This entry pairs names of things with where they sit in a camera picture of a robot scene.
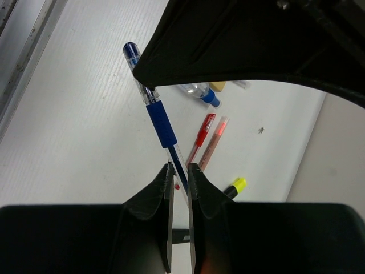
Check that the pink clear pen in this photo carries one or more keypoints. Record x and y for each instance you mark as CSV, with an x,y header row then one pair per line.
x,y
219,130

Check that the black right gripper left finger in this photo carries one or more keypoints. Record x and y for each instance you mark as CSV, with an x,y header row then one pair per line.
x,y
143,243

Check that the beige eraser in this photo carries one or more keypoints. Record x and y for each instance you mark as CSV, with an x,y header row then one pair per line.
x,y
217,86

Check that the blue ballpoint pen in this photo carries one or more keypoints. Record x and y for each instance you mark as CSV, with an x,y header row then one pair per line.
x,y
165,133

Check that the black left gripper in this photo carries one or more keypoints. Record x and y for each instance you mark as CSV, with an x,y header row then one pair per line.
x,y
317,44

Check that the red gel pen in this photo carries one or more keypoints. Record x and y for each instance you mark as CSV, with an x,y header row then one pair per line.
x,y
201,136

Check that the yellow highlighter marker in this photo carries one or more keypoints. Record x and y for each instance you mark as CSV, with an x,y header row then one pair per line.
x,y
235,188

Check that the aluminium front rail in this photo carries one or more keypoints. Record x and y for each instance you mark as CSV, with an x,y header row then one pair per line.
x,y
26,27

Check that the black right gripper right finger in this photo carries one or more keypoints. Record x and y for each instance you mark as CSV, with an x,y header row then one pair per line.
x,y
210,238

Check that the clear small spray bottle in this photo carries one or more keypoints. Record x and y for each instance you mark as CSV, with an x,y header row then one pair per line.
x,y
201,91

